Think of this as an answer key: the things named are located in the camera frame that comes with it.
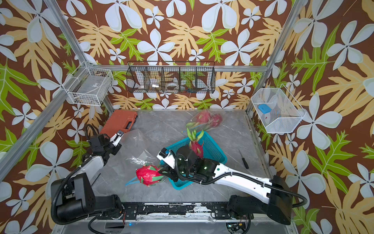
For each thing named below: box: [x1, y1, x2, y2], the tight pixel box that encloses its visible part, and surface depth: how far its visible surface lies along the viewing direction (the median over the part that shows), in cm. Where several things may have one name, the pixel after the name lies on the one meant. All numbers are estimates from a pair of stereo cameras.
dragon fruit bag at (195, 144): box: [187, 127, 205, 159], surface depth 89 cm
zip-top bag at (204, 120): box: [182, 109, 224, 133], surface depth 107 cm
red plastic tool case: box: [100, 109, 138, 138], surface depth 110 cm
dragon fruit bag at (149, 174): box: [135, 163, 164, 187], surface depth 66 cm
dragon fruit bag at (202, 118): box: [186, 111, 210, 129], surface depth 106 cm
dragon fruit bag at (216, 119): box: [210, 113, 223, 127], surface depth 106 cm
